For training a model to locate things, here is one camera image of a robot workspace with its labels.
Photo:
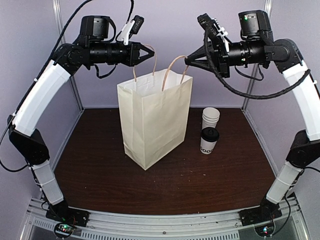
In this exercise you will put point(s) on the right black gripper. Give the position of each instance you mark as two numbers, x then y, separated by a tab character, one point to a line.
220	57

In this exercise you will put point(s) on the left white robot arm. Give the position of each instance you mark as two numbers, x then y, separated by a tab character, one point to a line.
91	48

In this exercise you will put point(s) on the aluminium front rail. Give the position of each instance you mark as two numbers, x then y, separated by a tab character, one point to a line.
201	226

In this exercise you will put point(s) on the brown paper bag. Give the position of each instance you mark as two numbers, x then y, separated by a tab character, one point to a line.
154	110

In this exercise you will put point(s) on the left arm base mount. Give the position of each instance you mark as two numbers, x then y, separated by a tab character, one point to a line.
70	224

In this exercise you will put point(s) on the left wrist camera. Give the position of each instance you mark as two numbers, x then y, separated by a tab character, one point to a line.
129	29

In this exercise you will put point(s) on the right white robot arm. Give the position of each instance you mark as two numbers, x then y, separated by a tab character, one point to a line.
258	46

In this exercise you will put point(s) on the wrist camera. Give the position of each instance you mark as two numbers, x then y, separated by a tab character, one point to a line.
129	29
216	33

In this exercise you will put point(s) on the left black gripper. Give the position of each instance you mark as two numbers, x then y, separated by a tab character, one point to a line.
133	57

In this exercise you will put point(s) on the single white paper cup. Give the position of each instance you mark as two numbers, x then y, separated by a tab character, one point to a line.
206	147

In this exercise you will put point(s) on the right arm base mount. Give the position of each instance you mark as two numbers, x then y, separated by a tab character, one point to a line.
262	220

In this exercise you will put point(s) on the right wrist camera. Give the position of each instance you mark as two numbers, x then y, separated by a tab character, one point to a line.
216	33

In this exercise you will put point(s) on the stack of white paper cups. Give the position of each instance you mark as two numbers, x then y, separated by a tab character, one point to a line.
210	117

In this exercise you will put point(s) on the single black cup lid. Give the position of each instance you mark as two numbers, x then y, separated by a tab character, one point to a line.
210	134

